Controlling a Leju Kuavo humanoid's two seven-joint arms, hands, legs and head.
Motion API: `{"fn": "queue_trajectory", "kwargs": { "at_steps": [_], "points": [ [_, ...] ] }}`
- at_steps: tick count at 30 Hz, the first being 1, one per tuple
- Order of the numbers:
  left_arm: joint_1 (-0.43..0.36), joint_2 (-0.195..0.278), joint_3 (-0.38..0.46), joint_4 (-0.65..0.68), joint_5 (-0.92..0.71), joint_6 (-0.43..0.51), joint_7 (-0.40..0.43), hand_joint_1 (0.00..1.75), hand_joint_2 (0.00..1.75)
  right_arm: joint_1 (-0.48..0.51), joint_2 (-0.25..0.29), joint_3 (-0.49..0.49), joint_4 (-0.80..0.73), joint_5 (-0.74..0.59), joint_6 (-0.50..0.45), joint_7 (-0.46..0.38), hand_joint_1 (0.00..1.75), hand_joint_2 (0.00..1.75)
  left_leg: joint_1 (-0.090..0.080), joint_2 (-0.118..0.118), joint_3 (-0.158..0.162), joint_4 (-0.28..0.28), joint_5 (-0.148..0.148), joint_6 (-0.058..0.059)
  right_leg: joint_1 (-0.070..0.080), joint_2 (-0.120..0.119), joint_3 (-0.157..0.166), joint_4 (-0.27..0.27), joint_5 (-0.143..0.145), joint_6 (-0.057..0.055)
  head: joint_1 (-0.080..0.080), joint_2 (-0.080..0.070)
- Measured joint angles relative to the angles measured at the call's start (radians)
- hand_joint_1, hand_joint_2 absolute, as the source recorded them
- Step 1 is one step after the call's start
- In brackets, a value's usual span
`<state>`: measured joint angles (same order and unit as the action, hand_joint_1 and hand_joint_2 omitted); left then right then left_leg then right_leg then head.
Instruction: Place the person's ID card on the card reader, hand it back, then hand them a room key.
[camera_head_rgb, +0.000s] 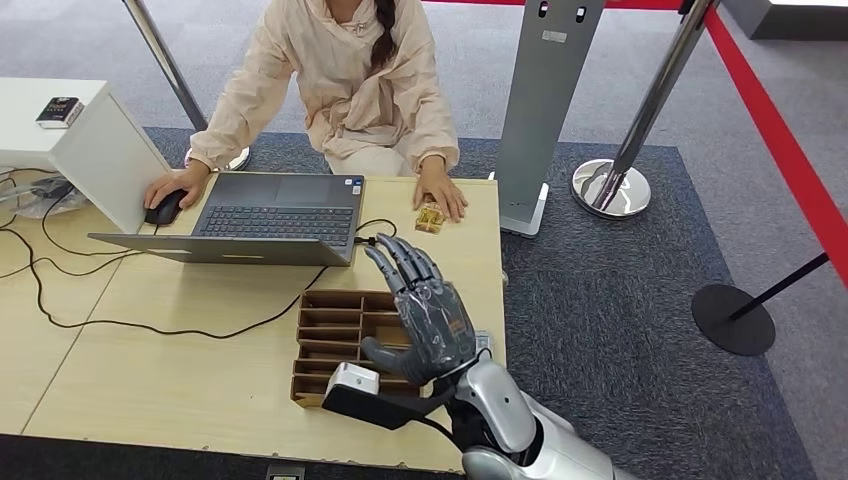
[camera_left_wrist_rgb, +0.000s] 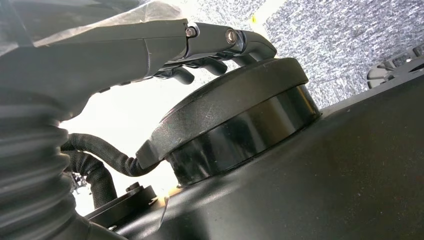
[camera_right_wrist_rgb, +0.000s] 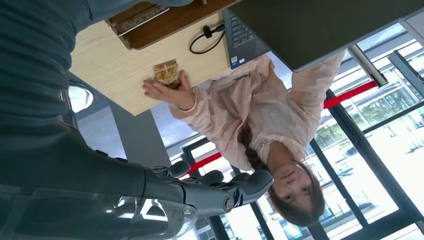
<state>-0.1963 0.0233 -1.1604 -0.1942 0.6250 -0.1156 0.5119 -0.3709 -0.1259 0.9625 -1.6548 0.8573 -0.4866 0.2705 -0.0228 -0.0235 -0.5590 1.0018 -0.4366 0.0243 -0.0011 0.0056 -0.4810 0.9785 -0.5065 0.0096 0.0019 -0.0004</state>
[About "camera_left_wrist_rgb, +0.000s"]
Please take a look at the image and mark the black metal bracket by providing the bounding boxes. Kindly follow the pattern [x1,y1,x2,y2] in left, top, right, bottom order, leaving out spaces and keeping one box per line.
[85,182,158,231]

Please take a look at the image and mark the black round joint housing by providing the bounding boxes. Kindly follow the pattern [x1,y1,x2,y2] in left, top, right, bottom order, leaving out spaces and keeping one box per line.
[135,57,322,187]

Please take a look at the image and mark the black robot body panel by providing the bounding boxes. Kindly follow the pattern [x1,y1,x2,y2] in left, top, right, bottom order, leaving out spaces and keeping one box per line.
[115,66,424,240]

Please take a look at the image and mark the black braided cable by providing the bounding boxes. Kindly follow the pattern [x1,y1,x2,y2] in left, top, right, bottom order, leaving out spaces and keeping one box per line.
[61,133,160,177]
[62,150,118,210]

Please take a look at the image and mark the grey chair base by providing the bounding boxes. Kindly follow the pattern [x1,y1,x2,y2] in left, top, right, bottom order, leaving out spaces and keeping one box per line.
[365,43,424,90]

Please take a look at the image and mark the clear plastic wrap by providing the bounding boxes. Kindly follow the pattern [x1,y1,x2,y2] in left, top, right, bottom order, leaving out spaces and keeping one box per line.
[0,0,188,57]

